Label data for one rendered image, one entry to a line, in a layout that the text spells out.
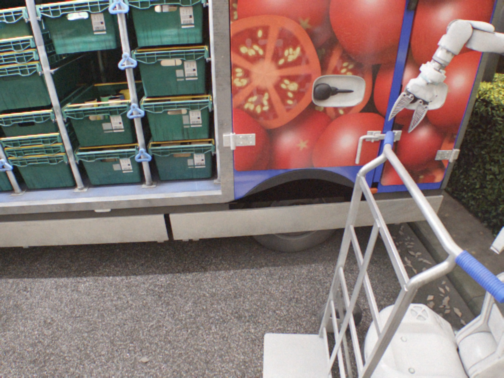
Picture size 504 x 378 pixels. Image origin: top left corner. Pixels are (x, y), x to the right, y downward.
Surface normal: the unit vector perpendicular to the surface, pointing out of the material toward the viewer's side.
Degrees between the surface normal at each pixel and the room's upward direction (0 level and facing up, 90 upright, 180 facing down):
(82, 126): 94
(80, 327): 0
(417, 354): 0
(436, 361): 0
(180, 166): 92
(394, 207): 90
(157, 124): 91
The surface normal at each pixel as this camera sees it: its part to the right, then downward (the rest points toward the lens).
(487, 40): -0.15, 0.56
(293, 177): 0.11, 0.54
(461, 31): -0.41, 0.50
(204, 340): 0.00, -0.84
